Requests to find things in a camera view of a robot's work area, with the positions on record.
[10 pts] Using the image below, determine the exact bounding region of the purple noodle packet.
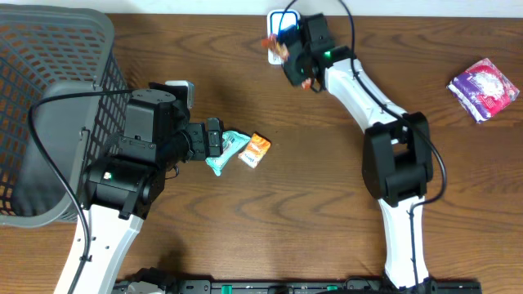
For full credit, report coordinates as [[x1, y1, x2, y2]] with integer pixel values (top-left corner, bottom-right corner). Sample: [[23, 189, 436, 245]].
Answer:
[[447, 58, 520, 123]]

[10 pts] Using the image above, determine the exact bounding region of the mint green wipes packet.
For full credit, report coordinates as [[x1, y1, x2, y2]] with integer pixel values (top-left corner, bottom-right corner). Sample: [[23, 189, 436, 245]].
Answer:
[[205, 131, 250, 176]]

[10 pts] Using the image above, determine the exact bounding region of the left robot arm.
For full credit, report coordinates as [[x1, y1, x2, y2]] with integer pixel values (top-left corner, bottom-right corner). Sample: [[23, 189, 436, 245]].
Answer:
[[55, 81, 223, 293]]

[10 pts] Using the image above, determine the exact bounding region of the grey plastic mesh basket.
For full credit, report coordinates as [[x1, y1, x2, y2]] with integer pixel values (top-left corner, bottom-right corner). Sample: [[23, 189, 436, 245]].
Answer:
[[1, 4, 129, 228]]

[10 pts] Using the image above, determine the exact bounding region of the red orange snack sachet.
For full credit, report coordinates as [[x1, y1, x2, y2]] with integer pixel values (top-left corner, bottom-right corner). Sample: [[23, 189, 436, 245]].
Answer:
[[261, 33, 314, 91]]

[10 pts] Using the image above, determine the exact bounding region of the small orange snack packet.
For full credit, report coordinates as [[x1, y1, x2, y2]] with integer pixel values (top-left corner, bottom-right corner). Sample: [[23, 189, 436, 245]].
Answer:
[[238, 133, 271, 168]]

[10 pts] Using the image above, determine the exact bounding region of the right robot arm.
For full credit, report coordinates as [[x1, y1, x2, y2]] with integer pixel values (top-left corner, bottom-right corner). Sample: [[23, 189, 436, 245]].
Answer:
[[266, 11, 434, 293]]

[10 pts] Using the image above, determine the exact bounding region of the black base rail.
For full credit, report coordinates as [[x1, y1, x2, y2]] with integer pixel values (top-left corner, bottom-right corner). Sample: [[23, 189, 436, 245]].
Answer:
[[111, 278, 483, 294]]

